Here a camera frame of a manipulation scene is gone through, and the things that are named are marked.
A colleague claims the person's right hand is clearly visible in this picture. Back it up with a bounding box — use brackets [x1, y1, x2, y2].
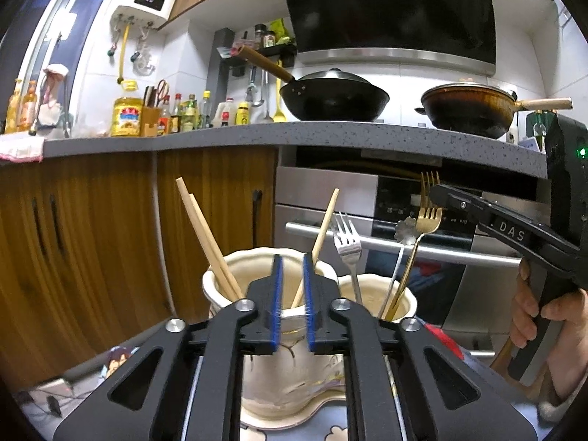
[509, 259, 588, 363]

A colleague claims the green bottle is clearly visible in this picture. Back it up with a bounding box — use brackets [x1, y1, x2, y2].
[526, 110, 556, 152]

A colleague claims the black range hood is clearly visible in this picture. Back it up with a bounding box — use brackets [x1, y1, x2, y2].
[275, 0, 498, 76]

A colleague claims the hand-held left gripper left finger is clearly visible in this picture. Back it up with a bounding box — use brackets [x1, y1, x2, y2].
[53, 254, 283, 441]

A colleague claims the pink and white towel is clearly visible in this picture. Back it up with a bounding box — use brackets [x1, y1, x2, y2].
[0, 135, 46, 162]

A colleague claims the black wok with wooden handle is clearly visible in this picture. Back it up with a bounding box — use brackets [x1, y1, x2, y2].
[232, 46, 391, 122]

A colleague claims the white plastic jug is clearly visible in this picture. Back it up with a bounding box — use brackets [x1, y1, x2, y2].
[216, 98, 237, 127]

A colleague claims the wooden kitchen cabinet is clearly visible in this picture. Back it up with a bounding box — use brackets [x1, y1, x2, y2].
[0, 147, 279, 391]

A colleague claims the person's right forearm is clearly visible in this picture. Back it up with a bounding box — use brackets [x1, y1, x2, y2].
[537, 326, 588, 423]

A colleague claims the black wall spice rack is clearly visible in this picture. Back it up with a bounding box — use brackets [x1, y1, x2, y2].
[219, 43, 298, 76]

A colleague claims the green packet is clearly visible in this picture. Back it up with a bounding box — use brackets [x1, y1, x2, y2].
[269, 18, 295, 46]

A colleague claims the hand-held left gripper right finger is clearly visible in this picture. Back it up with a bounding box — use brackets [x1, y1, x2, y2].
[302, 254, 538, 441]

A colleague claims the gold fork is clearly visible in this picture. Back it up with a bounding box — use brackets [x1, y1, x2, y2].
[383, 171, 444, 322]

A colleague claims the small yellow oil bottle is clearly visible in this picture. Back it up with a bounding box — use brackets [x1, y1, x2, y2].
[21, 80, 38, 132]
[4, 78, 23, 134]

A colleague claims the silver fork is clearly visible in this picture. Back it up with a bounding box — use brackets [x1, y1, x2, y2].
[331, 214, 363, 306]

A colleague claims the wooden chopstick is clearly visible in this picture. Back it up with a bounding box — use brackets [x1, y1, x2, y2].
[176, 177, 237, 301]
[188, 193, 245, 299]
[291, 187, 341, 308]

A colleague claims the wooden knife block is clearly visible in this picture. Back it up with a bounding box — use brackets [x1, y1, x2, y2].
[140, 80, 171, 137]

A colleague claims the yellow hanging spatula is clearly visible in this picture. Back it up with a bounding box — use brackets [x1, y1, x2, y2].
[274, 60, 288, 122]

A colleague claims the cartoon printed cloth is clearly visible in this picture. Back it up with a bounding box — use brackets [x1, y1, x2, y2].
[18, 324, 543, 441]

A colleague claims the cream ceramic utensil holder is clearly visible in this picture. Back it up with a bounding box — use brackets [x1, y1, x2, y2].
[202, 248, 419, 430]

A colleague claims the stainless steel built-in oven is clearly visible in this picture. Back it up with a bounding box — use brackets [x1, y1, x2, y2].
[275, 165, 547, 359]

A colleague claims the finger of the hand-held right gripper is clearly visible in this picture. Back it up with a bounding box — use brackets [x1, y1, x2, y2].
[429, 182, 488, 227]

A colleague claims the brown frying pan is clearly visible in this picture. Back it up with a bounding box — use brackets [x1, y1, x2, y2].
[415, 79, 573, 140]

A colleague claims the large yellow oil bottle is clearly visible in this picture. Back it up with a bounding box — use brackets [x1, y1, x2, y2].
[111, 80, 143, 137]

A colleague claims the faucet with draped cloth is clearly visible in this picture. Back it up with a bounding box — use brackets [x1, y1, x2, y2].
[30, 63, 74, 137]

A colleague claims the silver flower-handled spoon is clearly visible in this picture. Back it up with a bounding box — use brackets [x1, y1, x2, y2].
[379, 217, 419, 320]

